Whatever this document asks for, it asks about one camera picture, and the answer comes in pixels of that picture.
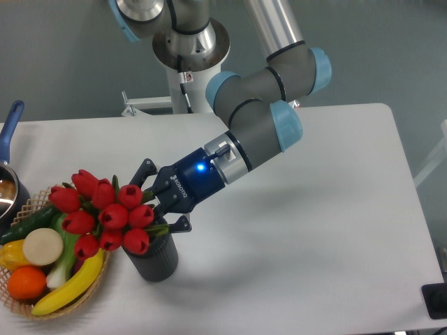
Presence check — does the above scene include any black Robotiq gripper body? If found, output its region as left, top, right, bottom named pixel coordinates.
left=149, top=147, right=228, bottom=214

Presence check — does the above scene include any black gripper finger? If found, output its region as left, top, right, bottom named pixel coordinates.
left=129, top=158, right=158, bottom=188
left=167, top=215, right=192, bottom=233

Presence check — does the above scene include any red tulip bouquet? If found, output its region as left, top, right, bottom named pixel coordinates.
left=49, top=170, right=169, bottom=260

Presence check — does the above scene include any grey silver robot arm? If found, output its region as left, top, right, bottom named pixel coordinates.
left=109, top=1, right=332, bottom=234

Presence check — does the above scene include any dark grey ribbed vase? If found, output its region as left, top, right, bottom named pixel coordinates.
left=124, top=233, right=178, bottom=282

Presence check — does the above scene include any green cucumber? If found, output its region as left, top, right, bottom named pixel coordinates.
left=1, top=205, right=61, bottom=245

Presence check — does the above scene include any yellow banana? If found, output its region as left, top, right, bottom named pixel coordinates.
left=31, top=250, right=105, bottom=317

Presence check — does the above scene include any beige round disc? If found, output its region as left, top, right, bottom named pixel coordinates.
left=22, top=228, right=64, bottom=266

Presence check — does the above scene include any green bok choy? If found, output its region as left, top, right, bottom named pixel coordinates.
left=46, top=214, right=80, bottom=290

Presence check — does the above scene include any yellow bell pepper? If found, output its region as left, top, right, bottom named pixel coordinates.
left=1, top=239, right=31, bottom=271

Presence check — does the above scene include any orange fruit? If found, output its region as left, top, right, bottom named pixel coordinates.
left=7, top=266, right=47, bottom=300

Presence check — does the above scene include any woven wicker basket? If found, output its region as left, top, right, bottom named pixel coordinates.
left=1, top=187, right=110, bottom=320

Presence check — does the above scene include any black device at edge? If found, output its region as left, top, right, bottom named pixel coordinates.
left=421, top=283, right=447, bottom=320

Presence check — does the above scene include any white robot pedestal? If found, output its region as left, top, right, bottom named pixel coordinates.
left=122, top=64, right=221, bottom=117

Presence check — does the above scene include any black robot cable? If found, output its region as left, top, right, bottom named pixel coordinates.
left=176, top=54, right=194, bottom=114

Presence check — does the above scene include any blue handled saucepan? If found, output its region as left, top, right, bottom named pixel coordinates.
left=1, top=100, right=29, bottom=235

